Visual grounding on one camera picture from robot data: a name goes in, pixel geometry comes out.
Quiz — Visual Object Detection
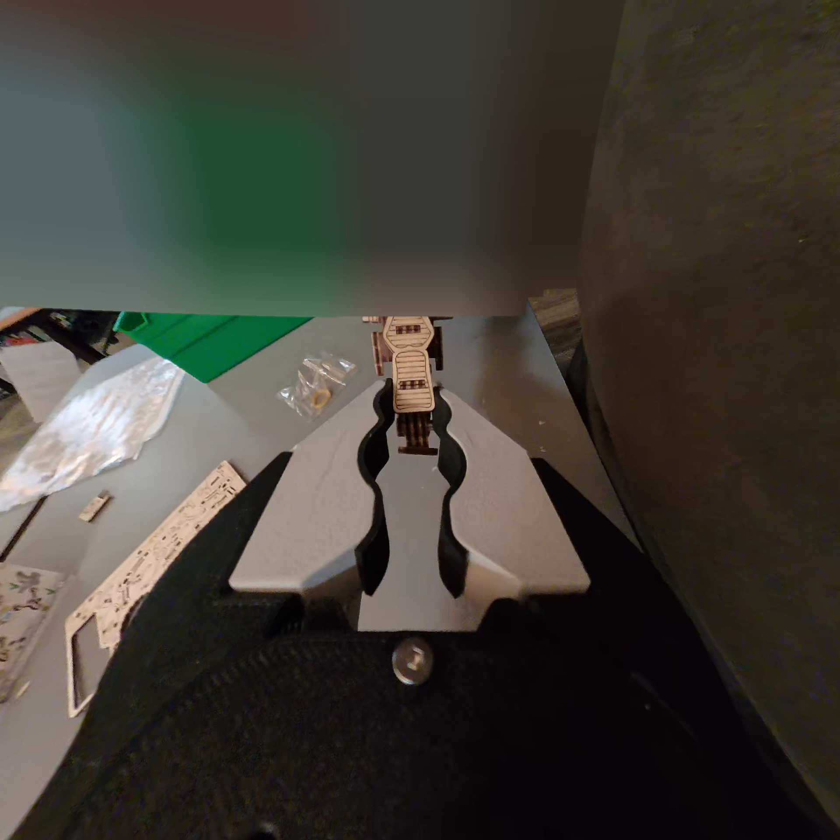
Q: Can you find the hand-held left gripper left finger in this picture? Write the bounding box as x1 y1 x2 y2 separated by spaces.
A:
228 379 396 599

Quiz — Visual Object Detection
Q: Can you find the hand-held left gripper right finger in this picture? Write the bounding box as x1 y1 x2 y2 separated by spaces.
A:
432 386 592 602

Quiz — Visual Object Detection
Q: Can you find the wooden puzzle model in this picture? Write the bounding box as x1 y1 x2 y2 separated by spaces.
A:
363 315 448 456

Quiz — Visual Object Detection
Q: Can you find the grey desk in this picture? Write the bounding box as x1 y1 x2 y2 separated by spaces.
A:
0 314 643 742

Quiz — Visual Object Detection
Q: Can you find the clear plastic bag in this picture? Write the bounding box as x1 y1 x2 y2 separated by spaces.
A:
277 352 359 422

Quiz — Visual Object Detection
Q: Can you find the dense wooden puzzle sheet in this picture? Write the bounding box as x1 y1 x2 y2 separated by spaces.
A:
63 461 248 719

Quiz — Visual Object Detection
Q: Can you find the green plastic bin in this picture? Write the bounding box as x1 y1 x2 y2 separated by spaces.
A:
112 311 314 384

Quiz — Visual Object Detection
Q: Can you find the crumpled clear plastic wrapper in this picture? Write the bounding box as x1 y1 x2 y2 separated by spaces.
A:
0 357 189 514

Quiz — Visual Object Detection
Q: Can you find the person's brown shirt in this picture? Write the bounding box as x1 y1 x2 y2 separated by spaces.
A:
576 0 840 840

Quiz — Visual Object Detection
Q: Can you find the thin black rod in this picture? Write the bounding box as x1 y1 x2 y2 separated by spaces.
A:
0 495 49 560

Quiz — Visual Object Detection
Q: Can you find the white box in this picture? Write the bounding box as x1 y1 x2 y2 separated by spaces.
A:
0 341 84 425

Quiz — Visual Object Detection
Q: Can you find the printed instruction sheet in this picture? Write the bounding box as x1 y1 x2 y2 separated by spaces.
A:
0 563 68 704

